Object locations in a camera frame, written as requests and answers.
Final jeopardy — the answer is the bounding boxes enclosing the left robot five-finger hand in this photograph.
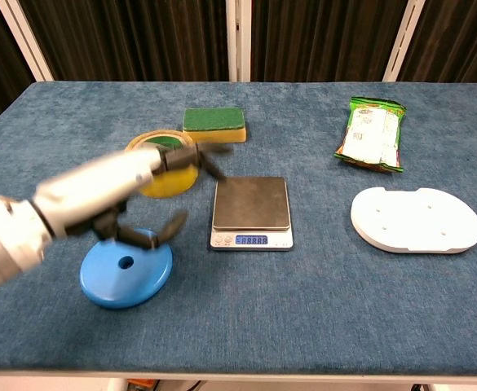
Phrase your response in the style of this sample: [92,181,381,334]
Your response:
[32,142,234,252]

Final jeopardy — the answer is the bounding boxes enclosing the yellow packing tape roll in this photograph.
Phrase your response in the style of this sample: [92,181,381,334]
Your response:
[124,130,200,200]

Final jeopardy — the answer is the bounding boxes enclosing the digital kitchen scale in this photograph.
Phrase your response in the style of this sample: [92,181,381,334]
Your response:
[210,176,294,252]

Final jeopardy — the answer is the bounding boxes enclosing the blue disc with hole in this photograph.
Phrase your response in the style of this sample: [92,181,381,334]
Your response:
[78,228,174,310]

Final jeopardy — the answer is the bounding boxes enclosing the green and yellow sponge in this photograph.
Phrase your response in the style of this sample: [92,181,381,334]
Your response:
[182,107,248,145]

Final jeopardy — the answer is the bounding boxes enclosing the dark pleated curtain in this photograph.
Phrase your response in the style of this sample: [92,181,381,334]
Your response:
[0,0,477,135]

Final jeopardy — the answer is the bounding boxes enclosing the blue table cloth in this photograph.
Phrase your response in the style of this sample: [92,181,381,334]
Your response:
[0,81,477,376]

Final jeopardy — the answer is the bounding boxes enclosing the orange object under table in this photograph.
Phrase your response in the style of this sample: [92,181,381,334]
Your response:
[126,378,160,391]

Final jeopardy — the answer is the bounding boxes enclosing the green snack bag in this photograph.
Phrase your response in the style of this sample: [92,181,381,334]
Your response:
[333,95,406,174]

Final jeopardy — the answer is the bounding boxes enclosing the white oval foam board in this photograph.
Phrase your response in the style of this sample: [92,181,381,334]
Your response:
[350,186,477,255]

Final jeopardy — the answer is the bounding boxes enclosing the white slanted frame post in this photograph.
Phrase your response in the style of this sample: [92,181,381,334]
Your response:
[0,0,55,81]
[382,0,426,81]

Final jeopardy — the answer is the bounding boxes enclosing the light wooden post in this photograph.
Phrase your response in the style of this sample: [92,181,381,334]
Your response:
[225,0,255,81]

